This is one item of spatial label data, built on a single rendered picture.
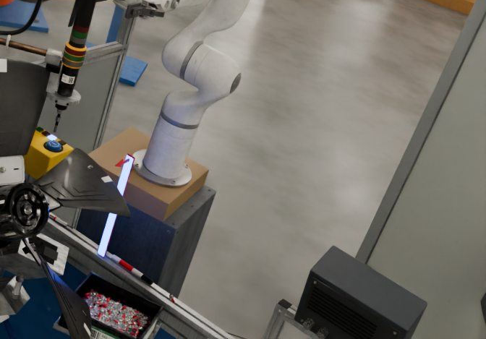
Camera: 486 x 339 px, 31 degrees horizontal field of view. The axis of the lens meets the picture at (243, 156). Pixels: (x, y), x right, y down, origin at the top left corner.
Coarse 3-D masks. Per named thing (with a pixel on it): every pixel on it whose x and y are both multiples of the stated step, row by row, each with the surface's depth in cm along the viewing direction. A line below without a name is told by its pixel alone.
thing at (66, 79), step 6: (66, 66) 183; (66, 72) 184; (72, 72) 184; (78, 72) 186; (60, 78) 185; (66, 78) 184; (72, 78) 185; (60, 84) 186; (66, 84) 185; (72, 84) 186; (60, 90) 186; (66, 90) 186; (72, 90) 187; (66, 96) 187; (60, 108) 188; (66, 108) 189
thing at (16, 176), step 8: (0, 160) 194; (8, 160) 194; (16, 160) 194; (8, 168) 194; (24, 168) 194; (0, 176) 193; (8, 176) 193; (16, 176) 193; (24, 176) 193; (0, 184) 193; (8, 184) 193
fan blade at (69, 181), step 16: (64, 160) 217; (80, 160) 220; (48, 176) 209; (64, 176) 212; (80, 176) 215; (96, 176) 219; (48, 192) 203; (64, 192) 206; (80, 192) 209; (96, 192) 213; (112, 192) 218; (80, 208) 205; (96, 208) 209; (112, 208) 214; (128, 208) 219
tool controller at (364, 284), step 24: (336, 264) 206; (360, 264) 207; (312, 288) 205; (336, 288) 201; (360, 288) 201; (384, 288) 203; (312, 312) 209; (336, 312) 205; (360, 312) 200; (384, 312) 197; (408, 312) 199; (336, 336) 209; (360, 336) 204; (384, 336) 199; (408, 336) 201
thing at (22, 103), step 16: (16, 64) 200; (32, 64) 202; (0, 80) 198; (16, 80) 199; (32, 80) 201; (0, 96) 197; (16, 96) 198; (32, 96) 199; (0, 112) 196; (16, 112) 197; (32, 112) 198; (0, 128) 195; (16, 128) 195; (32, 128) 197; (0, 144) 194; (16, 144) 194
